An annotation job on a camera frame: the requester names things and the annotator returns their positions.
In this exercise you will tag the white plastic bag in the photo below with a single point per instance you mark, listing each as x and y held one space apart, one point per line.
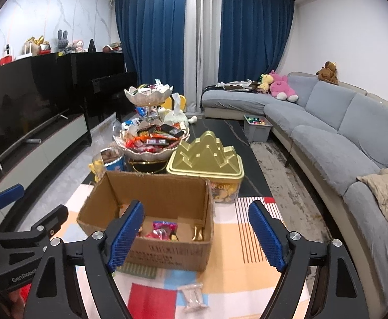
175 117

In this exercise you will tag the yellow bear toy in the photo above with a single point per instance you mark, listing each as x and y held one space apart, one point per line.
97 169

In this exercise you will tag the clear jar with blue label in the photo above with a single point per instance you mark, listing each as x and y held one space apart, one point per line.
112 161

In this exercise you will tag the tiered white bowl stand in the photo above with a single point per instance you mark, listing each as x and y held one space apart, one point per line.
147 154

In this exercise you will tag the black metronome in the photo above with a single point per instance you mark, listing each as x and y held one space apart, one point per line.
92 46

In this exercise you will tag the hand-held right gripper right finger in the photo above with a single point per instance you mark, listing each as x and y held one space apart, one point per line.
267 236

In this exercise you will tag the blue curtain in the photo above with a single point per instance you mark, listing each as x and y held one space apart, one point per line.
154 40
254 33

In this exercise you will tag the grey bunny plush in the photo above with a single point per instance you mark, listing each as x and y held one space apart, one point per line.
62 43

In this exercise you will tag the black curved television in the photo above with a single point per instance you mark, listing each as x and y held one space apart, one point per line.
21 106

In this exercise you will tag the brown cardboard box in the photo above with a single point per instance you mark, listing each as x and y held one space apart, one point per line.
167 256

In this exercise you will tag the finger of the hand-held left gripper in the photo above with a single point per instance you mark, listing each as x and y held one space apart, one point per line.
54 217
7 196

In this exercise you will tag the pile of clothes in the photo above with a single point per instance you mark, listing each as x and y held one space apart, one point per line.
237 85

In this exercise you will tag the beige blanket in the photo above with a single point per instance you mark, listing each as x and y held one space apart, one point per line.
387 189

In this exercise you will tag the brown football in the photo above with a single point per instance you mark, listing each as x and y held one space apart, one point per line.
109 48

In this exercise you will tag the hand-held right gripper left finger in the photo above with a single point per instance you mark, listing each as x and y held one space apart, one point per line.
124 236

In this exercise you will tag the white router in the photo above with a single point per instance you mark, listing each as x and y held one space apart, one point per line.
30 49

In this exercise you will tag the white snack packet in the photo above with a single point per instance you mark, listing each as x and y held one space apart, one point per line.
192 297

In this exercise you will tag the pink doll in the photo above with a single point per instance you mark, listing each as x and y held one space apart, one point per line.
78 46

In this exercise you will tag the red box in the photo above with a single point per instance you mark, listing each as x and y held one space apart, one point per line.
45 51

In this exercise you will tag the grey patterned rug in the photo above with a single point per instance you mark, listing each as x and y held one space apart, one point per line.
290 186

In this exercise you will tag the white sheer curtain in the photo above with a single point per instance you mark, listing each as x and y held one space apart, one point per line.
202 56

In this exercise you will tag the yellow plush toy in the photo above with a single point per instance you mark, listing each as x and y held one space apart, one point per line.
265 79

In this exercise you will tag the gold lidded cookie tin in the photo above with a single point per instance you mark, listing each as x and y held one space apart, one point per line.
204 159

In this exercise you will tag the pile of wrapped snacks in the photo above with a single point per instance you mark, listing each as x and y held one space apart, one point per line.
147 89
150 138

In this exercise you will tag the pink plush toy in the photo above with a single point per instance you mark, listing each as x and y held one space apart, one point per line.
280 86

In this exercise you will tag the grey storage bin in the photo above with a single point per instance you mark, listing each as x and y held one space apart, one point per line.
255 133

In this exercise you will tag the yellow plastic chair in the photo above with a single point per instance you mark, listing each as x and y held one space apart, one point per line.
180 101

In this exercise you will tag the white and red camera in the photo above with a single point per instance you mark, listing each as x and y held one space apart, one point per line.
7 53

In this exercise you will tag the black upright piano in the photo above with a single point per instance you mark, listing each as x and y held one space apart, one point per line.
97 69

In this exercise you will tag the grey remote control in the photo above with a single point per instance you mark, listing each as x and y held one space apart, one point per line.
33 140

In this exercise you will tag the gold foil balloon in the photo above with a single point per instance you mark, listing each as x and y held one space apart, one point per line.
41 41

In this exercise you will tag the grey sectional sofa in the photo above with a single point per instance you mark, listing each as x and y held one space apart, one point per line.
327 139

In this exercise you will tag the gold snack packet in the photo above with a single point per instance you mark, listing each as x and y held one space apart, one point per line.
199 233

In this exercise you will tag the red snack packet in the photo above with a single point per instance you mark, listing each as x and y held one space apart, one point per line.
165 226

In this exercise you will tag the brown plush toy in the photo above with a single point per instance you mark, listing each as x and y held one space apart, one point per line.
328 73

